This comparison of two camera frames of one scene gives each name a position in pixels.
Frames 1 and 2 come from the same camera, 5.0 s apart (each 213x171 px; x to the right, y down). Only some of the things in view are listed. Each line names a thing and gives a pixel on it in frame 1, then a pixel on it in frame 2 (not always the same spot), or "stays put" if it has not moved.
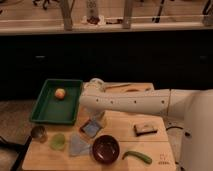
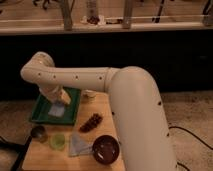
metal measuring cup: [37, 132] stays put
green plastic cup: [57, 141] stays put
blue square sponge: [90, 128] to [57, 110]
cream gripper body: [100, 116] to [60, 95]
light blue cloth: [77, 146] stays put
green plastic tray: [51, 110] stays put
